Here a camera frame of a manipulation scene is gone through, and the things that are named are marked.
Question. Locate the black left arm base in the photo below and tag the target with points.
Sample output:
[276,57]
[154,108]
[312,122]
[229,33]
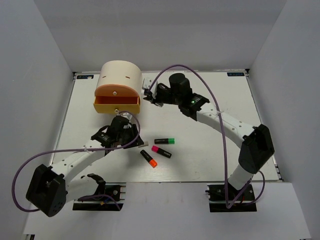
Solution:
[111,199]

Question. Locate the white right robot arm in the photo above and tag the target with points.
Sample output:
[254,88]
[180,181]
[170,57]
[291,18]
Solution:
[255,142]

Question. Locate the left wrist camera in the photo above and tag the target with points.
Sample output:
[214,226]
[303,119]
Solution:
[125,114]

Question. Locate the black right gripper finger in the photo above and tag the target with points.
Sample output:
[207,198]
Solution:
[149,92]
[153,101]

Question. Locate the yellow drawer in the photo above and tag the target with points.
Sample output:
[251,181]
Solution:
[114,104]

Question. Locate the grey white eraser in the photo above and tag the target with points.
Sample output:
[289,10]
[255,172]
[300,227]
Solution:
[144,145]

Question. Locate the green cap black highlighter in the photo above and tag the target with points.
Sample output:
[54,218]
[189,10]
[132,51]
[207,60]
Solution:
[164,141]

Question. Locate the orange top drawer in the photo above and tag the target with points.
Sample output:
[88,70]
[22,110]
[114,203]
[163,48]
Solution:
[109,90]

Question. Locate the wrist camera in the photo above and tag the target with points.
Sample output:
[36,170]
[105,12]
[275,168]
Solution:
[148,83]
[125,114]

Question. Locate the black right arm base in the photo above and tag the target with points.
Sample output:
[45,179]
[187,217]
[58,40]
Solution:
[242,204]

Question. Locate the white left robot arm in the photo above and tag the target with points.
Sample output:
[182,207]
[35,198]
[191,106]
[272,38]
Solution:
[53,186]

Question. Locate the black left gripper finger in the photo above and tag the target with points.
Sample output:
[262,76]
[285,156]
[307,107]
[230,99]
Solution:
[135,142]
[133,130]

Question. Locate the cream round drawer cabinet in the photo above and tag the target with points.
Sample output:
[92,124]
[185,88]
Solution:
[120,72]

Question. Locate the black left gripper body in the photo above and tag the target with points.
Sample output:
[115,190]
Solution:
[127,137]

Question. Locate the orange cap black highlighter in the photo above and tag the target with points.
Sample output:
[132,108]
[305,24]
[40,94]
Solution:
[148,158]

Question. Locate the blue corner sticker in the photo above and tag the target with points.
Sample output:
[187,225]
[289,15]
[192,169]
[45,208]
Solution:
[235,74]
[85,77]

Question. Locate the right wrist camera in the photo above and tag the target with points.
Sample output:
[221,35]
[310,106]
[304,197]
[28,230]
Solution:
[148,83]

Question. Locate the blue right corner sticker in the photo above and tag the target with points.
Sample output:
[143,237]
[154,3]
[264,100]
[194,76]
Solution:
[235,74]

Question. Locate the pink cap black highlighter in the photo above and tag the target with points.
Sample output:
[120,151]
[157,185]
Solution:
[161,151]

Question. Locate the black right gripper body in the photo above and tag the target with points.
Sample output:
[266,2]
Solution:
[166,96]

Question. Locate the blue left corner sticker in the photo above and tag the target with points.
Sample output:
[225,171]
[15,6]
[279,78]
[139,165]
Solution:
[85,77]

